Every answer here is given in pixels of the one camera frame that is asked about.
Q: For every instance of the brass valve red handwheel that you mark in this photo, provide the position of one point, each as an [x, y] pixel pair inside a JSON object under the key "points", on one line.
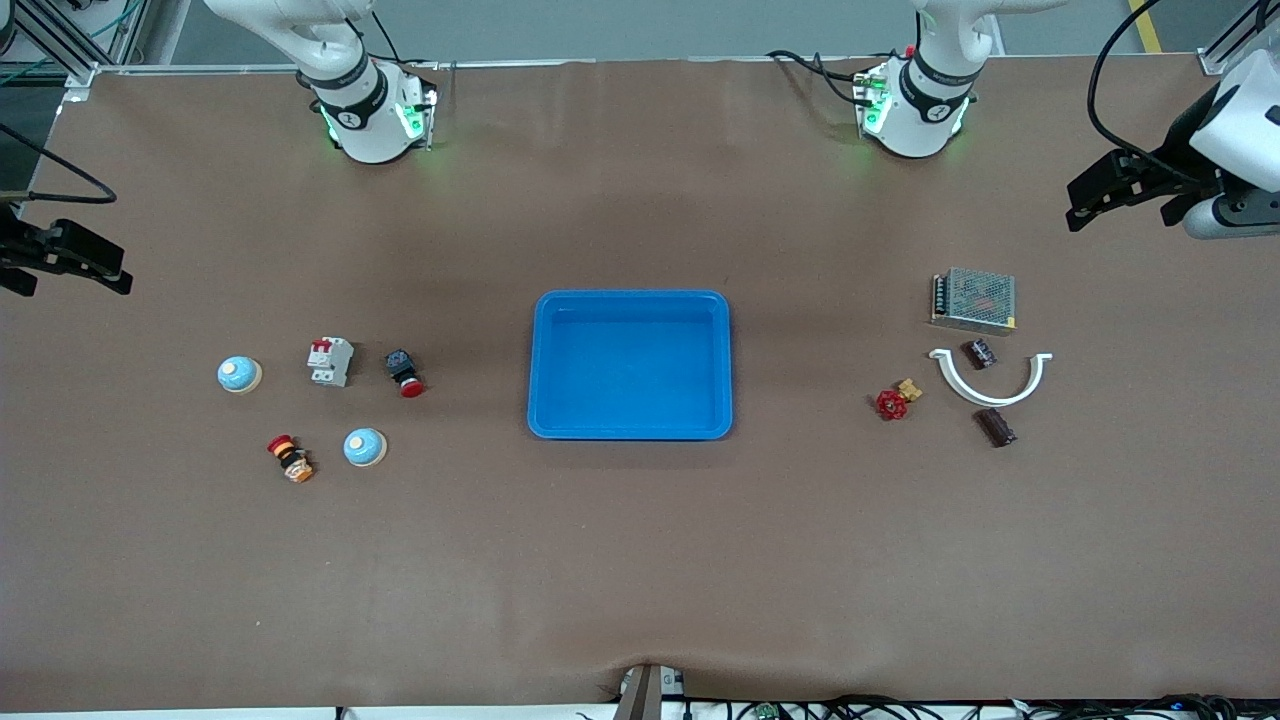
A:
{"points": [[891, 404]]}

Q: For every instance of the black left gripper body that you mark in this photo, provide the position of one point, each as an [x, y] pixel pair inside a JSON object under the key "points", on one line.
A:
{"points": [[1178, 160]]}

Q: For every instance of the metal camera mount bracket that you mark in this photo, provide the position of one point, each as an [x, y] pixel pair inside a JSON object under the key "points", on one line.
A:
{"points": [[645, 695]]}

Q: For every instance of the metal mesh power supply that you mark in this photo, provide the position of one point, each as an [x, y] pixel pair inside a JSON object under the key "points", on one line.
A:
{"points": [[975, 300]]}

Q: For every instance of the light blue call bell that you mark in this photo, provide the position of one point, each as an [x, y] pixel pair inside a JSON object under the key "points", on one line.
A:
{"points": [[238, 375], [364, 447]]}

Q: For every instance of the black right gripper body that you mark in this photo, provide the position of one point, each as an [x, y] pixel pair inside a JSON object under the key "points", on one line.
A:
{"points": [[12, 244]]}

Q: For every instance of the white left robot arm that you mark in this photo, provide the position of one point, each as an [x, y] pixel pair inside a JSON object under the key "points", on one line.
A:
{"points": [[915, 120]]}

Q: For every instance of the blue plastic tray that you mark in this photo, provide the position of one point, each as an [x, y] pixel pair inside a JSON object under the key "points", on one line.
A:
{"points": [[630, 370]]}

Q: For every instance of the black aluminium frame strut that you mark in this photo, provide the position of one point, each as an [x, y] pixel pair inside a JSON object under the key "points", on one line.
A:
{"points": [[55, 43]]}

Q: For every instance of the red mushroom push button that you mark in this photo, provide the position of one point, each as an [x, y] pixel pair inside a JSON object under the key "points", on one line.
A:
{"points": [[403, 368]]}

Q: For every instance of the white circuit breaker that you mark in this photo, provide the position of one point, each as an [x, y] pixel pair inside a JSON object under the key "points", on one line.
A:
{"points": [[330, 362]]}

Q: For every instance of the red yellow emergency stop button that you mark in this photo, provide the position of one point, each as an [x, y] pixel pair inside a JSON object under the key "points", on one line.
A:
{"points": [[290, 458]]}

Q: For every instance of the silver corner bracket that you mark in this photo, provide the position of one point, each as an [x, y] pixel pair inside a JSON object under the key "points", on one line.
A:
{"points": [[1215, 62], [80, 80]]}

